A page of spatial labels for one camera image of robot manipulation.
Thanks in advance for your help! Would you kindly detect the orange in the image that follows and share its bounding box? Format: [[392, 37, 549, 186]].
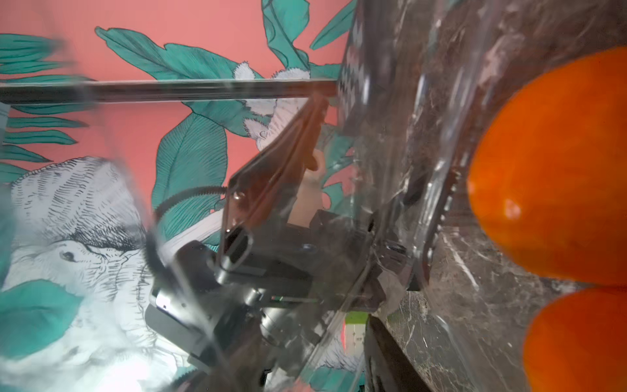
[[467, 47, 626, 286]]

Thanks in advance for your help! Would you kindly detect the left black frame post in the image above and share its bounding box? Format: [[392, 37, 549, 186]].
[[1, 79, 337, 106]]

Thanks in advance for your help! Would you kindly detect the clear clamshell container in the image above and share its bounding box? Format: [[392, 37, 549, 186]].
[[96, 1, 626, 391]]

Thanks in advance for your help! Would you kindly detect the rubik cube on table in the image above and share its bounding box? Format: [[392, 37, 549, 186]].
[[341, 311, 369, 357]]

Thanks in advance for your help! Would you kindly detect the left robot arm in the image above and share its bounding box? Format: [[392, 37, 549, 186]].
[[147, 94, 386, 374]]

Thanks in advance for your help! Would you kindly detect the black white checkerboard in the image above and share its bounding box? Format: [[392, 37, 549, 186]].
[[337, 1, 394, 135]]

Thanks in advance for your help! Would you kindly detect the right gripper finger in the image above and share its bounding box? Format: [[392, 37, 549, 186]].
[[364, 315, 432, 392]]

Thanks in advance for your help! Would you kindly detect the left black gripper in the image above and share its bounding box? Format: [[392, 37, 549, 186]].
[[145, 95, 392, 369]]

